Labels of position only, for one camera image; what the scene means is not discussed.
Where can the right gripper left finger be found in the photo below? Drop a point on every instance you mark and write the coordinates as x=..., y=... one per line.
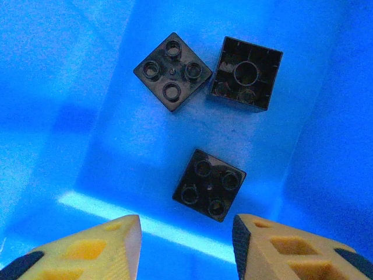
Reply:
x=87, y=253

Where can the black square lego brick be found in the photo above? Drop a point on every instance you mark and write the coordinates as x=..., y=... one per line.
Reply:
x=209, y=175
x=262, y=58
x=172, y=87

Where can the blue three-compartment bin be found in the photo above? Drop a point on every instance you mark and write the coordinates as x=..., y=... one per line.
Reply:
x=73, y=87

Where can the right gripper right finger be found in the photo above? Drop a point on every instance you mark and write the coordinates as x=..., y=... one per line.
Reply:
x=291, y=253

